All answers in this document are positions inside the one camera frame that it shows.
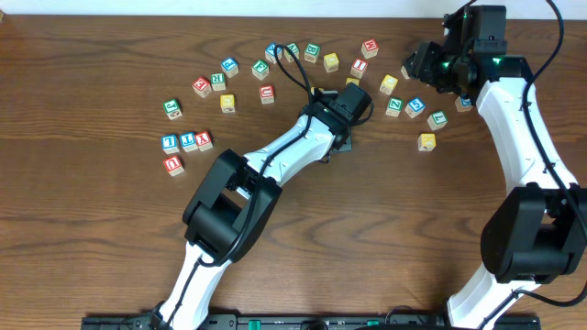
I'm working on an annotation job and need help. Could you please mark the blue letter T block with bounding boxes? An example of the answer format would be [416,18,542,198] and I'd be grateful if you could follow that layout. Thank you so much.
[180,132,198,152]

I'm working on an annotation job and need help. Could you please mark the yellow block upper middle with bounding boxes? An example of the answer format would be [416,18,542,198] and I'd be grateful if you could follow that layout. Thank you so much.
[323,52,339,72]

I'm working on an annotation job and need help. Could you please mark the red letter K block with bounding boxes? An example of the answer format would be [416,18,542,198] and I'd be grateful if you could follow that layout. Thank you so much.
[361,38,380,59]

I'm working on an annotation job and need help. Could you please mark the yellow letter S block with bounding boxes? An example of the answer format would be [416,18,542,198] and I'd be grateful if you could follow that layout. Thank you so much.
[311,87,324,95]

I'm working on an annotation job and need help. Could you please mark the blue letter X block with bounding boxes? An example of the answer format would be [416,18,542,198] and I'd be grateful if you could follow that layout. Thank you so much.
[265,42,282,64]

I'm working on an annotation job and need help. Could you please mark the green letter T block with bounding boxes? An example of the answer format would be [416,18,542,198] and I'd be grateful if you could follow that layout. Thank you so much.
[427,111,448,131]

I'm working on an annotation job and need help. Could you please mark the red letter I block upper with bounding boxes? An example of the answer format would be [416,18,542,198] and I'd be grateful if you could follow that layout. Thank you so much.
[350,59,368,79]

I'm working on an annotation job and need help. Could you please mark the yellow block left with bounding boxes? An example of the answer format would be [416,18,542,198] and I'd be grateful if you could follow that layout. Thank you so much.
[220,93,236,113]

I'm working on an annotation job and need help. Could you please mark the red letter u block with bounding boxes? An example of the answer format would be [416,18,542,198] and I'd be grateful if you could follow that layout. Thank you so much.
[259,85,275,105]
[163,156,184,177]

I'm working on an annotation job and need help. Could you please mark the blue letter P block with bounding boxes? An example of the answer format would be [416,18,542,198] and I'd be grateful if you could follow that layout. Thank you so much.
[221,58,238,78]

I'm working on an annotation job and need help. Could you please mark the blue letter D block right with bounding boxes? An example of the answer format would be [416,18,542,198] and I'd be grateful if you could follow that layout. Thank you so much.
[455,96,473,112]

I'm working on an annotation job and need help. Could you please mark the yellow letter C block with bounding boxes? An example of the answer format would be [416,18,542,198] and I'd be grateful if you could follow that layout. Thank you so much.
[380,74,398,95]

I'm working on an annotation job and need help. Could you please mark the red letter U block left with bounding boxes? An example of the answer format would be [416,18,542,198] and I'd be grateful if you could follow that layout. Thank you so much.
[163,156,184,177]

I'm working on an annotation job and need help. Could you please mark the green letter Z block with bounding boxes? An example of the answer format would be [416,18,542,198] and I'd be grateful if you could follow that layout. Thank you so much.
[385,97,404,117]

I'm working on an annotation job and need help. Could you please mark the red letter U block middle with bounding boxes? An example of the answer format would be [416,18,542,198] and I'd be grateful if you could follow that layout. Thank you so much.
[259,85,275,105]

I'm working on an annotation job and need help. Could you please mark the blue letter L block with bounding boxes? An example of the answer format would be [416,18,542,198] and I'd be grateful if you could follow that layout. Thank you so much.
[161,135,180,154]

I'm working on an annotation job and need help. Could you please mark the green letter F block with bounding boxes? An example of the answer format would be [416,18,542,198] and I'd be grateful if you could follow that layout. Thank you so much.
[251,60,270,81]

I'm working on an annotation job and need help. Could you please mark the yellow letter O block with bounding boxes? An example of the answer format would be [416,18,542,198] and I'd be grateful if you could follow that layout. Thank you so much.
[345,78,360,86]

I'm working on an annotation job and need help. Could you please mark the red letter Y block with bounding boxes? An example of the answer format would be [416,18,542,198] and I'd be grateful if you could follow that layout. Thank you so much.
[194,131,214,151]

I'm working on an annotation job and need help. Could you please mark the blue number 5 block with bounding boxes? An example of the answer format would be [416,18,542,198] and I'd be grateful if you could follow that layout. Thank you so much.
[404,97,426,118]

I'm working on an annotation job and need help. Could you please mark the yellow letter M block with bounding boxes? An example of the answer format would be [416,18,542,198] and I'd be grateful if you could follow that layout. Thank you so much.
[401,66,411,80]

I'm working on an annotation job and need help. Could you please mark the yellow block lower right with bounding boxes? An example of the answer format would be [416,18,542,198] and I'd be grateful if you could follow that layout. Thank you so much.
[417,133,437,151]

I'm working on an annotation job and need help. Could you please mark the green letter N block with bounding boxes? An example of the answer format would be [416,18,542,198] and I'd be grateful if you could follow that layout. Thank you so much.
[283,43,299,62]

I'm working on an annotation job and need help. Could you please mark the green letter J block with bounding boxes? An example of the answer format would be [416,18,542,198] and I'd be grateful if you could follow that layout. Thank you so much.
[163,99,183,120]

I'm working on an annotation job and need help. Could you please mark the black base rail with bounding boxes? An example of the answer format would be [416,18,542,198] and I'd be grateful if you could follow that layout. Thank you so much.
[82,311,542,330]

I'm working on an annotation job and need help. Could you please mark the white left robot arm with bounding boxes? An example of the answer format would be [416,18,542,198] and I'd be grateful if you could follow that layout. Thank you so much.
[150,83,373,329]

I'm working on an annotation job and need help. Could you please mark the red letter C block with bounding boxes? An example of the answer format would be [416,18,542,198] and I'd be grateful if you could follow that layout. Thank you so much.
[192,76,212,98]

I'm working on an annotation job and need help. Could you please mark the green letter B block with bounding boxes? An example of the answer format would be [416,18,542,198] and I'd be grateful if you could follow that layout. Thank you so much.
[304,43,321,63]

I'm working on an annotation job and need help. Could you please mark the green letter R block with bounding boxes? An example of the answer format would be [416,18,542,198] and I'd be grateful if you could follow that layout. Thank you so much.
[210,72,227,92]

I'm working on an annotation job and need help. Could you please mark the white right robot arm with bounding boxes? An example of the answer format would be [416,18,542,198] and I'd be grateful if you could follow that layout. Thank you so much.
[402,2,586,329]

